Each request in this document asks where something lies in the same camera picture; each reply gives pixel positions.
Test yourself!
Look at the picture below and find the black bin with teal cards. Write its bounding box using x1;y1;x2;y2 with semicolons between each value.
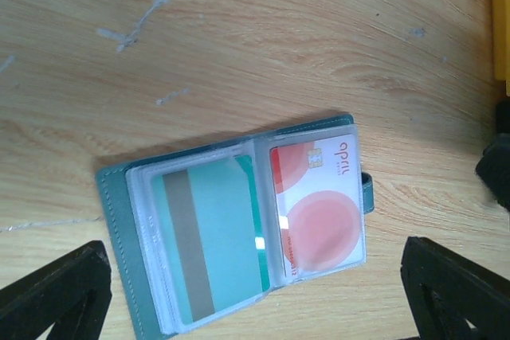
475;98;510;211

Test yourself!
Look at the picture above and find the teal magnetic stripe card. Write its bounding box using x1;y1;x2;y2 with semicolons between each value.
151;155;270;326

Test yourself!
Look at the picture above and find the teal card holder wallet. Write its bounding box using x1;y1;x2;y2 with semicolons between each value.
96;113;375;339

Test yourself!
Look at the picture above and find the yellow bin with cards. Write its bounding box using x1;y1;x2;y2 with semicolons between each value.
492;0;509;95

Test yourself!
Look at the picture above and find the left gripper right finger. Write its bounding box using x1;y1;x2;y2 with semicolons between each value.
400;236;509;339

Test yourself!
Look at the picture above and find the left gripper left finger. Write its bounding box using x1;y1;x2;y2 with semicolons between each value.
1;240;112;339

